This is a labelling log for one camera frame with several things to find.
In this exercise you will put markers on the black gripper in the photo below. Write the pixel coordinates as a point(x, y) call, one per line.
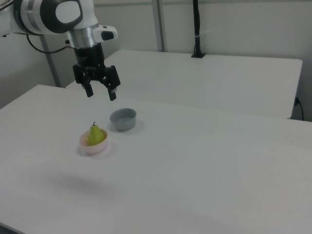
point(89, 57)

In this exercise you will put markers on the green pear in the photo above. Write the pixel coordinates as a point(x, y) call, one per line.
point(95, 135)

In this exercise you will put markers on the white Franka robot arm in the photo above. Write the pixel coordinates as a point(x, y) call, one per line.
point(14, 17)

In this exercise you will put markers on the grey plastic bowl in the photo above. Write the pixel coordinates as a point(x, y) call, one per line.
point(123, 122)

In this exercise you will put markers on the pink plastic bowl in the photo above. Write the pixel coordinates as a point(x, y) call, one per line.
point(95, 150)

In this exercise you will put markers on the white side table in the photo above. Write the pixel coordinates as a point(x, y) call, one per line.
point(195, 78)

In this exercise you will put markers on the grey metal frame post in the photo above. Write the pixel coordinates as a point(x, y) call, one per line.
point(161, 24)
point(52, 68)

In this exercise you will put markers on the black camera stand pole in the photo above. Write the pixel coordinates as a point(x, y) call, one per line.
point(197, 29)

